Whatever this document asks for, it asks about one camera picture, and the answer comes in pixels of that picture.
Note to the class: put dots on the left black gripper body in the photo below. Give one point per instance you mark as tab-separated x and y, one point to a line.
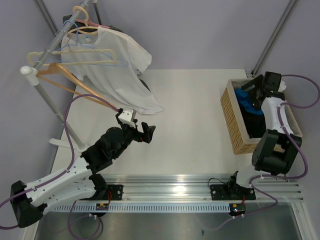
131	133

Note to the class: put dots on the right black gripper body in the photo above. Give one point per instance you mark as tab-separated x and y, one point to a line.
259	88

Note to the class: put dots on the bright blue t shirt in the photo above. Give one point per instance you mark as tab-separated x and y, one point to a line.
244	101

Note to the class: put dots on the black t shirt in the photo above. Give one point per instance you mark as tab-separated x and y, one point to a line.
254	122

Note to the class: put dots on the white t shirt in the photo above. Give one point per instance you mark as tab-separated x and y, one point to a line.
121	82

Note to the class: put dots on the cream plastic hanger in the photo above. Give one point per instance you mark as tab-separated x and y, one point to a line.
110	54

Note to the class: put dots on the brown wooden hanger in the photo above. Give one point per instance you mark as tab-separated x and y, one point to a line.
55	68

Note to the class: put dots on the light blue wire hanger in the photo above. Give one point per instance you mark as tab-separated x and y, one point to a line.
79	46

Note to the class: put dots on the beige wooden hanger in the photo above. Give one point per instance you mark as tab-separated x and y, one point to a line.
86	29

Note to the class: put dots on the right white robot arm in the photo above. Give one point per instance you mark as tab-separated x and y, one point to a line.
265	160

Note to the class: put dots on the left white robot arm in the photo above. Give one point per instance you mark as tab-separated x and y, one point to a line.
81	180

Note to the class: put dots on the pink hanger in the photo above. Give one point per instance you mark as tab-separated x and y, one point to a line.
90	23

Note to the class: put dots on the dark grey t shirt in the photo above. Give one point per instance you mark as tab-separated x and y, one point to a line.
78	25

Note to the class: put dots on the wicker laundry basket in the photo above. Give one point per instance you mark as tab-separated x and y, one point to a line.
237	125

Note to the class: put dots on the metal clothes rack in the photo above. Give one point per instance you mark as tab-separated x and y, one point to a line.
30	72

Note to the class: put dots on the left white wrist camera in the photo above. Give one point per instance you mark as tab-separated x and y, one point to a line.
127	116

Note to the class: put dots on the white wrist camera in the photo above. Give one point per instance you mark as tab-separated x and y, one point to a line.
127	116
281	88

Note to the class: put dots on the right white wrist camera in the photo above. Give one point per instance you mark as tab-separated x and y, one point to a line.
281	88

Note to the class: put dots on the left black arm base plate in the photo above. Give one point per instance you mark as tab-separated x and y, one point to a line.
114	192

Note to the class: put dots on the white slotted cable duct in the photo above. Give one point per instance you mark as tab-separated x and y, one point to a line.
117	207

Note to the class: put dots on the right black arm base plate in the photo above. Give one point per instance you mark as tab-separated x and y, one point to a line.
223	192

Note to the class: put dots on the aluminium mounting rail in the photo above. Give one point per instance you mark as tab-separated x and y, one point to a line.
193	188

